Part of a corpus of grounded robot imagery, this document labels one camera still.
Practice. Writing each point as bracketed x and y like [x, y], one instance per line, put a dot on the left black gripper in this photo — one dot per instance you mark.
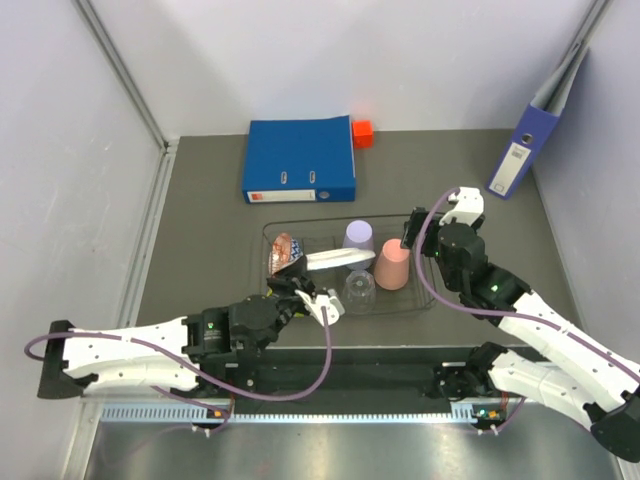
[290, 278]

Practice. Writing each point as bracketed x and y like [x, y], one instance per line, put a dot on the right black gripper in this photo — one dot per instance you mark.
[431, 228]

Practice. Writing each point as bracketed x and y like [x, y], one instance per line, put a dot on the red blue patterned bowl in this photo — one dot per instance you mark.
[285, 251]

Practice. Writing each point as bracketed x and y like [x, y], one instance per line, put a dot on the white watermelon plate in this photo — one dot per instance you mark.
[337, 258]

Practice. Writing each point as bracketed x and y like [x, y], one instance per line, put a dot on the clear glass tumbler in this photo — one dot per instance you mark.
[359, 293]

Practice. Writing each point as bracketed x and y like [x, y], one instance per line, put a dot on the pink plastic cup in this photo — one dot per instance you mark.
[391, 271]

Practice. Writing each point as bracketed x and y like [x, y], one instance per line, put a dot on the lilac plastic cup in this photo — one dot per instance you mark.
[359, 234]

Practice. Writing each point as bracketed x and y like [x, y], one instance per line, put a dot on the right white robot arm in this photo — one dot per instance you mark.
[587, 382]

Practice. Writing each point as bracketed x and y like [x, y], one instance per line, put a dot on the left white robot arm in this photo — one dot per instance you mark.
[178, 354]

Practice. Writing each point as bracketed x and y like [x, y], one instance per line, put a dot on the blue lying binder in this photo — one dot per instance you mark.
[299, 161]

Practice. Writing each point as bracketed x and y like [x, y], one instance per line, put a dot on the purple standing binder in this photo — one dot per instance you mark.
[536, 125]

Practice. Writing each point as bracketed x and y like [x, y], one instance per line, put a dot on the red cube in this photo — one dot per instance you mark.
[362, 134]

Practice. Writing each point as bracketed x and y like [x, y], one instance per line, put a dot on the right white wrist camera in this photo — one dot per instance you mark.
[467, 207]

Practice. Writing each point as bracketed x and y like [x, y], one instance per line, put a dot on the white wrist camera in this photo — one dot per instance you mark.
[467, 207]
[325, 307]

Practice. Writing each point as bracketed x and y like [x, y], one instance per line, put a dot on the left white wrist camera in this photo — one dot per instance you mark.
[325, 307]

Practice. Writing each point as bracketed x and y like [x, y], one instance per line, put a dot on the black wire dish rack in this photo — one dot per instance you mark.
[317, 235]

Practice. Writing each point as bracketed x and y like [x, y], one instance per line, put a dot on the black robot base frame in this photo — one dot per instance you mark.
[360, 380]

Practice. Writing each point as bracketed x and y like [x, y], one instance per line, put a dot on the grey cable duct rail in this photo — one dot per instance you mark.
[464, 413]

